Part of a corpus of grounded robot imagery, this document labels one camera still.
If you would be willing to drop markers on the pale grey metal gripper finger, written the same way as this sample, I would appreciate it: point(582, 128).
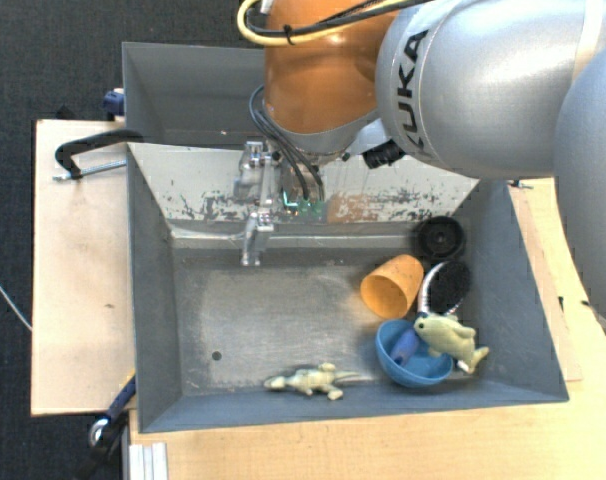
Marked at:
point(246, 182)
point(252, 248)

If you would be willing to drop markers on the grey metal bin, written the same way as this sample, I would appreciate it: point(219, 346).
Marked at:
point(283, 313)

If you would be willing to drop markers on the orange plastic cup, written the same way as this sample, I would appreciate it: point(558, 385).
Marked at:
point(390, 288)

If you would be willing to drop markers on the pale green toy lizard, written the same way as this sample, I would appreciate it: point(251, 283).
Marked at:
point(310, 380)

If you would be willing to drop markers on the black round cap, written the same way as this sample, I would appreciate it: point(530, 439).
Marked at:
point(440, 238)

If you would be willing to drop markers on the pale wood flat board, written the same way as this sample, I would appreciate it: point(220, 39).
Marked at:
point(80, 278)

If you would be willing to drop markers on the purple-blue small toy piece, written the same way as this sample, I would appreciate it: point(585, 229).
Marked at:
point(404, 347)

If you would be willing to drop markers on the blue plastic bowl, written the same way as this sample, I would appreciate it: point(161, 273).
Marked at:
point(423, 370)

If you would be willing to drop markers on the pale green toy fish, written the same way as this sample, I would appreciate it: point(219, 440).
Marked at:
point(445, 335)

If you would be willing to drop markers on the black cylinder on white bracket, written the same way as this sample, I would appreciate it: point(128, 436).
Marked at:
point(383, 154)

